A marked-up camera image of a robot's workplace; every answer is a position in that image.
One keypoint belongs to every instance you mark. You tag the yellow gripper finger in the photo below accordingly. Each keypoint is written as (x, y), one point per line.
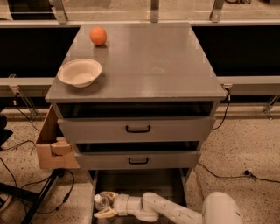
(107, 212)
(110, 195)

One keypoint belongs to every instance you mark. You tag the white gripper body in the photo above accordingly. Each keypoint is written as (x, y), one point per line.
(122, 203)

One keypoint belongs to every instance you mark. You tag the clear plastic water bottle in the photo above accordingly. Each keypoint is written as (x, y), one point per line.
(101, 202)

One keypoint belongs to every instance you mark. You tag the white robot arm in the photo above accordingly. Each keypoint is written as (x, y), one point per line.
(217, 208)

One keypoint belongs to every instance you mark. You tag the grey middle drawer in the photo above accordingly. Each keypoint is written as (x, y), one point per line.
(138, 160)

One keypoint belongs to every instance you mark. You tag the grey drawer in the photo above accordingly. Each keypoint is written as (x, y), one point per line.
(121, 130)
(168, 183)
(138, 160)

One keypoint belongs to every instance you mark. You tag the grey bottom drawer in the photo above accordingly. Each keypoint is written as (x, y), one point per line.
(168, 183)

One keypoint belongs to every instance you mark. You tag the grey top drawer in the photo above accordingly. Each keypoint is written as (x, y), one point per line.
(121, 130)

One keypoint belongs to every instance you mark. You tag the grey drawer cabinet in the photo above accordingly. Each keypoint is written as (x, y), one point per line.
(148, 71)

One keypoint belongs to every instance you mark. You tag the cardboard box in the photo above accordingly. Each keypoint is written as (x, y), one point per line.
(52, 148)

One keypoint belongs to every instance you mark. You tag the black tripod stand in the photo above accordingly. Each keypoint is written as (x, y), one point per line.
(36, 198)

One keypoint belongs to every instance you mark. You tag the white paper bowl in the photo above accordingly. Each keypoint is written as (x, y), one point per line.
(80, 73)

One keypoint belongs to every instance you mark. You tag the orange fruit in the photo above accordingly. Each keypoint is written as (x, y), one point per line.
(98, 36)

